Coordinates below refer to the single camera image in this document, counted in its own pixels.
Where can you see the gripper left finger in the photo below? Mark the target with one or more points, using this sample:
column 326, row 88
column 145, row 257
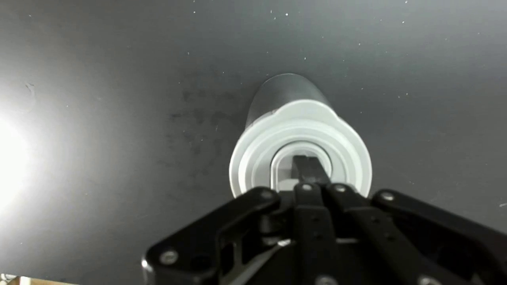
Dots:
column 313, row 221

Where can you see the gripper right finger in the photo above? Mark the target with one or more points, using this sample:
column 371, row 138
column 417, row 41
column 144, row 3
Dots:
column 435, row 221

